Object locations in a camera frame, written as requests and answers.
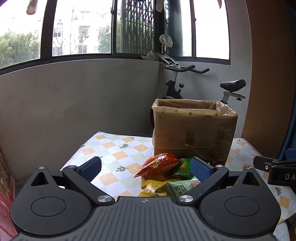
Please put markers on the hanging brown object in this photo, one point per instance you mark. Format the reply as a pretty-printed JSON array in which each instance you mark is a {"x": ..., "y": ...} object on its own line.
[
  {"x": 160, "y": 5},
  {"x": 32, "y": 7}
]

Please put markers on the brown wooden panel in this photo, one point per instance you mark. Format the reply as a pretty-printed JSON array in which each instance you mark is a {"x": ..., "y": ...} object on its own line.
[{"x": 270, "y": 81}]

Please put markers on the white fluffy cloth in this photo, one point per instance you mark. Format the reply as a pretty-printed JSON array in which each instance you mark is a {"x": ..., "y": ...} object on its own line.
[{"x": 283, "y": 231}]

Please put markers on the white plastic bag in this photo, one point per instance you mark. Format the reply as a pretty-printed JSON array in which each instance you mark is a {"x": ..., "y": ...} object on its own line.
[{"x": 166, "y": 40}]

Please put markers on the green corn chip packet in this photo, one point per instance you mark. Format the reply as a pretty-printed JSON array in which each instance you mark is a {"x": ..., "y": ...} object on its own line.
[{"x": 183, "y": 168}]

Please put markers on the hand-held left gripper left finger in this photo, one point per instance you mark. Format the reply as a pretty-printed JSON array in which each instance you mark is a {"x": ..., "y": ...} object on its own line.
[{"x": 91, "y": 168}]

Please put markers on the red printed bag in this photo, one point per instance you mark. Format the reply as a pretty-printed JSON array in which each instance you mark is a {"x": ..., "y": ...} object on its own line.
[{"x": 5, "y": 197}]

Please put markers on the yellow snack packet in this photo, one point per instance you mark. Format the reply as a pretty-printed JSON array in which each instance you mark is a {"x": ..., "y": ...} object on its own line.
[{"x": 150, "y": 188}]

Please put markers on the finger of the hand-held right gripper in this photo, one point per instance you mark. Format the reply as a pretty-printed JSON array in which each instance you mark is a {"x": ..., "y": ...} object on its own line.
[{"x": 261, "y": 163}]

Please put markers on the black exercise bike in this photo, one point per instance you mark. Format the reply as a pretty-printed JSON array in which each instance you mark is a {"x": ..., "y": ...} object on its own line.
[{"x": 172, "y": 89}]

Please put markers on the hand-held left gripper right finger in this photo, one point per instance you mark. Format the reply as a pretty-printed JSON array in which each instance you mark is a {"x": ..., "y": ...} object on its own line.
[{"x": 200, "y": 170}]

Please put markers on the orange-red snack packet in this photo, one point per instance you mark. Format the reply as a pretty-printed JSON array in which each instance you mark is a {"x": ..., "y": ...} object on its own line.
[{"x": 157, "y": 165}]

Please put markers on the taped brown cardboard box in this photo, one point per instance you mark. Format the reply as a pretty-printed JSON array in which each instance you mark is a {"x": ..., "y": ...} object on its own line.
[{"x": 192, "y": 134}]

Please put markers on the dark window frame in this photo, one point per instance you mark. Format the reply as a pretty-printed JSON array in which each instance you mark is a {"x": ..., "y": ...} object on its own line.
[{"x": 47, "y": 34}]

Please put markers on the light green snack packet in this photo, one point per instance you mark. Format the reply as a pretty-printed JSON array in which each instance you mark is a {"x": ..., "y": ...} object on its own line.
[{"x": 180, "y": 190}]

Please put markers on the dark metal lattice screen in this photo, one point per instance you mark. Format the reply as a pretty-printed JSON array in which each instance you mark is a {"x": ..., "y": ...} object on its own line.
[{"x": 138, "y": 27}]

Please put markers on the crumpled beige bag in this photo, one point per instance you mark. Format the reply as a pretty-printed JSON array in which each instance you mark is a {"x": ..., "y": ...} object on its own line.
[{"x": 150, "y": 55}]

